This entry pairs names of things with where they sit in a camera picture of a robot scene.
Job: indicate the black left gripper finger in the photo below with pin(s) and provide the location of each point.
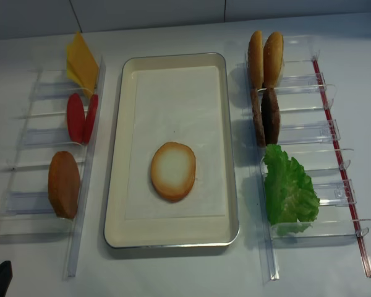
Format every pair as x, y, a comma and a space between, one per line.
5, 277

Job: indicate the green lettuce leaf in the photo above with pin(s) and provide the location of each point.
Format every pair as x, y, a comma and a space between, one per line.
291, 202

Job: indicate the left red tomato slice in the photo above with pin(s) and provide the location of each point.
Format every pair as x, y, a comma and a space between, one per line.
75, 118

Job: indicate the red tomato slice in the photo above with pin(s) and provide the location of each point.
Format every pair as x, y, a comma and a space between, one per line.
75, 118
90, 119

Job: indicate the right red tomato slice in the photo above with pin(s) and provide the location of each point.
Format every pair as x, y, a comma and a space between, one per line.
90, 119

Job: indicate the front yellow cheese slice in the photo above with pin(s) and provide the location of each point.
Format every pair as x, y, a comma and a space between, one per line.
75, 72

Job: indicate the yellow cheese slice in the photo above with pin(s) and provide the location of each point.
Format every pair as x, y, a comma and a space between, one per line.
75, 72
85, 66

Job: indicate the rear yellow cheese slice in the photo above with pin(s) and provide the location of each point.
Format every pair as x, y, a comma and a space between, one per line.
85, 66

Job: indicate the left brown meat patty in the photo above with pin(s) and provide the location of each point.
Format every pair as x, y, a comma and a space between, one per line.
257, 118

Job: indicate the right dark meat patty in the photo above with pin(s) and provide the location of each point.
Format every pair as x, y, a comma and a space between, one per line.
270, 116

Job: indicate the clear acrylic left rack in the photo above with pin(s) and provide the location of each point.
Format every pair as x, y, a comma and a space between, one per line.
25, 211

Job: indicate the clear acrylic rack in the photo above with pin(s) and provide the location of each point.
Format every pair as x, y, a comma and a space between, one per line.
25, 211
309, 134

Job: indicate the brown bun slice left rack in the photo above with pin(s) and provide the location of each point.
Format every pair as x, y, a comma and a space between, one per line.
64, 184

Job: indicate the cream rectangular metal tray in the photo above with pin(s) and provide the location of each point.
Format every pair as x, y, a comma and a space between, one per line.
183, 99

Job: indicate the clear acrylic right rack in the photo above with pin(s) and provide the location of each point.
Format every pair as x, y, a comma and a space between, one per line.
309, 134

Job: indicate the left bun half right rack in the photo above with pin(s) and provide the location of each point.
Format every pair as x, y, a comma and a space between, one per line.
255, 59

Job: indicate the bun half rack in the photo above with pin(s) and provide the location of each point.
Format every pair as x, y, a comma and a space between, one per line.
272, 59
255, 59

